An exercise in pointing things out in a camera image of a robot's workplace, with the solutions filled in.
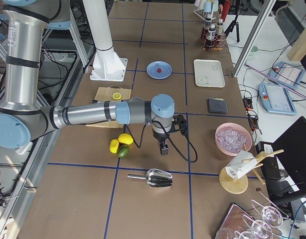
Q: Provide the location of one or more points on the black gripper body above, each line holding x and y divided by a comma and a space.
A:
160, 136

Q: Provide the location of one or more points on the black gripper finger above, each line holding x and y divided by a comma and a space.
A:
163, 147
159, 145

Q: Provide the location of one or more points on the blue plate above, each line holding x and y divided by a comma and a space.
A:
166, 70

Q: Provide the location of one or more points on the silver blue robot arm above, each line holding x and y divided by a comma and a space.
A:
22, 120

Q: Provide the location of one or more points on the metal scoop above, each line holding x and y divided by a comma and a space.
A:
155, 178

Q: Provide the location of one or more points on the yellow lemon upper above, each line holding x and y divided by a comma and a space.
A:
125, 138

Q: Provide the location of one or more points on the yellow lemon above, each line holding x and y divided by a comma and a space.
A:
114, 146
125, 138

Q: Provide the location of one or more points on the green lime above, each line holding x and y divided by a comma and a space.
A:
123, 150

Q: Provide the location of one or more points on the yellow lemon lower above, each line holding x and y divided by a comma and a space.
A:
114, 146

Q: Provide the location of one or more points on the grey folded cloth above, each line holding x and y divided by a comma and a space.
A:
217, 106

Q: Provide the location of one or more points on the lemon half slice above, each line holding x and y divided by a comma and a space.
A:
116, 96

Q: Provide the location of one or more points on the pink bowl with ice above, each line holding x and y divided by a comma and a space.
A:
231, 138

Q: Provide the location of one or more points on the wooden cutting board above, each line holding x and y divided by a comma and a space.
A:
106, 94

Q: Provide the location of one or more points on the cream bear tray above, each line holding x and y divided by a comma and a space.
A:
208, 73

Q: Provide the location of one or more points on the wooden round stand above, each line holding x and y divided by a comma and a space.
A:
240, 185

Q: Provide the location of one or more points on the dark drink bottle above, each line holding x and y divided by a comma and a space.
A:
205, 28
211, 32
219, 29

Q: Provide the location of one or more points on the blue teach pendant near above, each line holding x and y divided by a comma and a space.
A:
276, 99

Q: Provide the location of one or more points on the blue teach pendant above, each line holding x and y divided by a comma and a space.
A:
287, 74
276, 99

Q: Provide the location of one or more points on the wine glass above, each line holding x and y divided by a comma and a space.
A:
269, 214
259, 228

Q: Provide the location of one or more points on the black monitor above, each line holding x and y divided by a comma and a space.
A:
293, 143

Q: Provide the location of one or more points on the blue teach pendant far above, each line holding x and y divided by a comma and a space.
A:
287, 74

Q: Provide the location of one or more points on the black tripod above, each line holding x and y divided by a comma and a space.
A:
234, 24

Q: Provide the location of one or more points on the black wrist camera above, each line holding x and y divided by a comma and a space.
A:
179, 123

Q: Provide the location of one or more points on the knife with metal handle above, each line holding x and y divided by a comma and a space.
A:
98, 102

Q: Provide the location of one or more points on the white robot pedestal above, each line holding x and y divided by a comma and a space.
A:
107, 65

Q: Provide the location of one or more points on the copper wire bottle rack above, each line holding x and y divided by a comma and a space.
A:
215, 45

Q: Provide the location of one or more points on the aluminium frame post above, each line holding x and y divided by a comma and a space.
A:
260, 20

